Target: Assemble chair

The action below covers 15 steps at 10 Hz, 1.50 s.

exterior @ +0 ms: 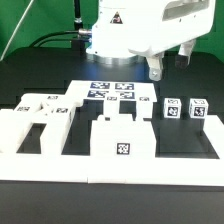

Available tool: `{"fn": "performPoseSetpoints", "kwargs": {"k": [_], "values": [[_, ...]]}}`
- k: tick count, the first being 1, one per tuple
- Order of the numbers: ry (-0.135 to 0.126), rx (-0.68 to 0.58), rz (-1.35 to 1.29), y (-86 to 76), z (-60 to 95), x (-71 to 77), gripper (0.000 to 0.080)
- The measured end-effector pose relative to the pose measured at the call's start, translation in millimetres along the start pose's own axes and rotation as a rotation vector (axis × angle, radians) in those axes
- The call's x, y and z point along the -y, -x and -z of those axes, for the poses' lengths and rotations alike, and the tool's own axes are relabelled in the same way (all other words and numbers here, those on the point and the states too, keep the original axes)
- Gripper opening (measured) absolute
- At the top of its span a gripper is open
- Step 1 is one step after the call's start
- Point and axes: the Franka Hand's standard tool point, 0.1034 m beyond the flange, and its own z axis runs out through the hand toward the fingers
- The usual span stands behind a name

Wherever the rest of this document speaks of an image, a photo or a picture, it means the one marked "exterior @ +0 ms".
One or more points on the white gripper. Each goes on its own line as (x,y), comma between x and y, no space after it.
(158,25)

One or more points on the white chair seat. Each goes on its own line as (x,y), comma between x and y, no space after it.
(122,138)

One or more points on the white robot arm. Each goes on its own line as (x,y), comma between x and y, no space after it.
(109,35)

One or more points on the white tagged cube left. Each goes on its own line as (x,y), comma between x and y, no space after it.
(172,108)

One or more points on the white tagged cube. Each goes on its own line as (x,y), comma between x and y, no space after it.
(172,108)
(198,108)

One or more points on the white tagged cube right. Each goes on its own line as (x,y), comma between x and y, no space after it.
(198,108)

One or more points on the white marker sheet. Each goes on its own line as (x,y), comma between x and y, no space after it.
(96,90)

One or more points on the black pole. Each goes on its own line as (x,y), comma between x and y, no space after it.
(77,15)

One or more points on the thin white rod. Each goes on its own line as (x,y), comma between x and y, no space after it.
(16,29)

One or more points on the white U-shaped obstacle fence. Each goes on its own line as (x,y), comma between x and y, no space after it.
(28,164)

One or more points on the white chair back frame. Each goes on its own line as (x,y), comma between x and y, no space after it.
(55,111)

